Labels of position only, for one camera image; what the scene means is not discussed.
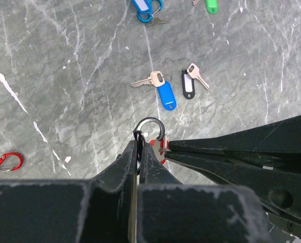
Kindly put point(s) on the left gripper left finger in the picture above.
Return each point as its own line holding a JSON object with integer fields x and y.
{"x": 100, "y": 209}

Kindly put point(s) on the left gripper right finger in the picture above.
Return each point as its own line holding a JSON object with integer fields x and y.
{"x": 168, "y": 211}

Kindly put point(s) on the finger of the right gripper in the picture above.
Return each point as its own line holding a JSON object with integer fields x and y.
{"x": 279, "y": 192}
{"x": 280, "y": 137}

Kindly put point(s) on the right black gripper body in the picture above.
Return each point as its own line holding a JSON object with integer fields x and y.
{"x": 288, "y": 224}

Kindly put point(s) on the red tag key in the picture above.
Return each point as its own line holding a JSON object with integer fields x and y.
{"x": 160, "y": 148}

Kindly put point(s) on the black S carabiner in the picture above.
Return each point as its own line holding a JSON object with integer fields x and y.
{"x": 154, "y": 127}

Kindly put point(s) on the red S carabiner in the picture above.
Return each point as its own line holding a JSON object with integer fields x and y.
{"x": 11, "y": 161}

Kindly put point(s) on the blue tag key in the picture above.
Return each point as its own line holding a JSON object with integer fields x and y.
{"x": 157, "y": 79}
{"x": 156, "y": 20}

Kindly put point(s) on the green tag key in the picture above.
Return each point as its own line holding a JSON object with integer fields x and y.
{"x": 211, "y": 6}

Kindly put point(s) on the black tag key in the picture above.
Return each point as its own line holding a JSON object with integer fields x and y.
{"x": 188, "y": 76}

